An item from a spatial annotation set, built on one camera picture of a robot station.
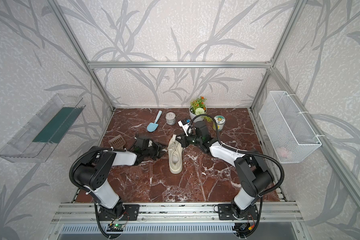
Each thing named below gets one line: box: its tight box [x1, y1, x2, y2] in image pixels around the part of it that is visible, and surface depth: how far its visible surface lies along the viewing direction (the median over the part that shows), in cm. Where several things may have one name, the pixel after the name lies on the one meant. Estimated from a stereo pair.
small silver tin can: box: [165, 112, 176, 125], surface depth 110 cm
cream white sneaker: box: [167, 134, 183, 175], surface depth 88 cm
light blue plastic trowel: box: [146, 110, 163, 133], surface depth 111 cm
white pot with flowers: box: [189, 96, 213, 123], surface depth 104 cm
